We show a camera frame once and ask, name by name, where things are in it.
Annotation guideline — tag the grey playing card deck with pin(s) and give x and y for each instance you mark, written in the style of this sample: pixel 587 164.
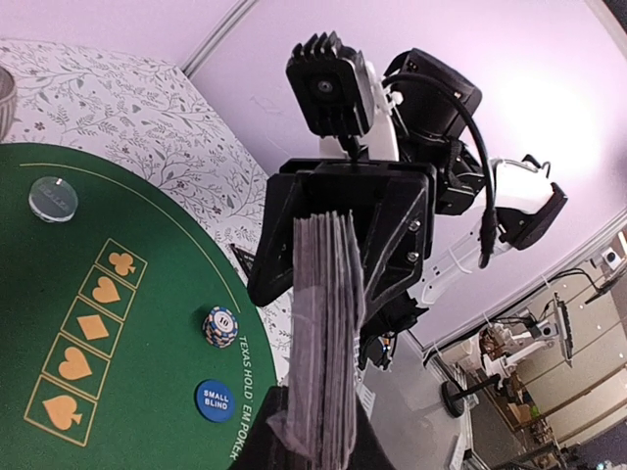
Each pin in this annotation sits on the grey playing card deck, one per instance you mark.
pixel 320 421

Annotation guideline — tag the striped grey ceramic cup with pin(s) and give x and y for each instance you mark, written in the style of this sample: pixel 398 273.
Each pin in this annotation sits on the striped grey ceramic cup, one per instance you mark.
pixel 8 102

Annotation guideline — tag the floral white tablecloth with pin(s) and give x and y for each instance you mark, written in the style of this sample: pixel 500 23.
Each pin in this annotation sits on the floral white tablecloth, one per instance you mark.
pixel 146 117

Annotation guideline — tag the clear acrylic dealer button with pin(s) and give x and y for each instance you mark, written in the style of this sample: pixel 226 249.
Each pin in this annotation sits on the clear acrylic dealer button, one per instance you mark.
pixel 52 199

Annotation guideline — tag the blue small blind button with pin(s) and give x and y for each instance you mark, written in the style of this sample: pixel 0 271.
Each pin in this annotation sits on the blue small blind button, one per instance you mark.
pixel 215 401

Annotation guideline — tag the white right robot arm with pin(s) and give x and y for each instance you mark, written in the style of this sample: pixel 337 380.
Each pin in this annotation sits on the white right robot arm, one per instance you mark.
pixel 482 206

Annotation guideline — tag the blue poker chip stack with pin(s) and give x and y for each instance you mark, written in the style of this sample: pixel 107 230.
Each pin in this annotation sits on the blue poker chip stack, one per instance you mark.
pixel 220 327

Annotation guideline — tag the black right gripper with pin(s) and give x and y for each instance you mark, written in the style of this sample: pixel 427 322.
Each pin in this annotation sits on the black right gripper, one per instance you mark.
pixel 393 207

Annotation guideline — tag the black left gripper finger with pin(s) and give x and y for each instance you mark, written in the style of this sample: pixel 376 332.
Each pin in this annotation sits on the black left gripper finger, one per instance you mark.
pixel 264 451

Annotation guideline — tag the round green poker mat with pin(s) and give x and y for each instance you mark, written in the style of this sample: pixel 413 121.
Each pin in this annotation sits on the round green poker mat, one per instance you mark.
pixel 102 346

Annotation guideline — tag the black triangular all-in marker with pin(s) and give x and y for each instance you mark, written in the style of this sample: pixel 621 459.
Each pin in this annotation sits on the black triangular all-in marker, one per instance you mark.
pixel 244 258

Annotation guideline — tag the right aluminium frame post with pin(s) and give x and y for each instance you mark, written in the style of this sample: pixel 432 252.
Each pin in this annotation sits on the right aluminium frame post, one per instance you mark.
pixel 232 18

